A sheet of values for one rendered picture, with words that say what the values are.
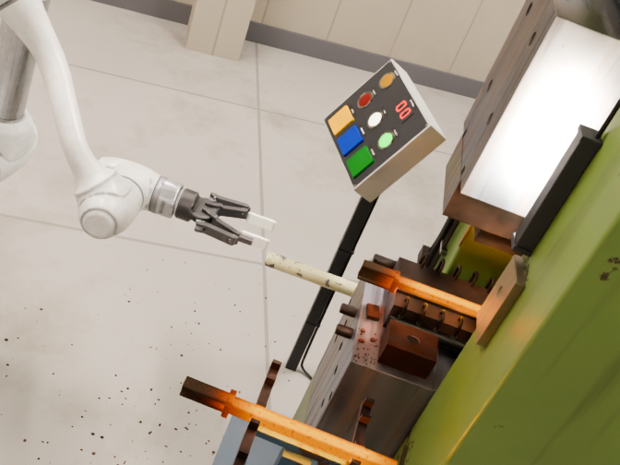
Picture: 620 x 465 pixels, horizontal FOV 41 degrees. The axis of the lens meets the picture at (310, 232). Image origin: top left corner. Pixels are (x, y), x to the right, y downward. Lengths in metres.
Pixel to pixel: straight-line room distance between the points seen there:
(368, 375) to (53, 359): 1.31
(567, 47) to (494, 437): 0.72
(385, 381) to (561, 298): 0.64
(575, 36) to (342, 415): 1.01
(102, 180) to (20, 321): 1.26
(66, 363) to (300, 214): 1.37
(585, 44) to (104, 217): 0.99
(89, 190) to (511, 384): 0.94
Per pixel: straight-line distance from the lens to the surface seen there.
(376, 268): 1.97
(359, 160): 2.33
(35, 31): 1.93
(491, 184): 1.68
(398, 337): 1.89
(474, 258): 2.17
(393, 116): 2.35
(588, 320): 1.42
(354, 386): 1.93
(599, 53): 1.56
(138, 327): 3.03
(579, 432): 1.61
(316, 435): 1.66
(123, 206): 1.80
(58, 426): 2.73
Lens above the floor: 2.22
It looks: 37 degrees down
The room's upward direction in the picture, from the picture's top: 22 degrees clockwise
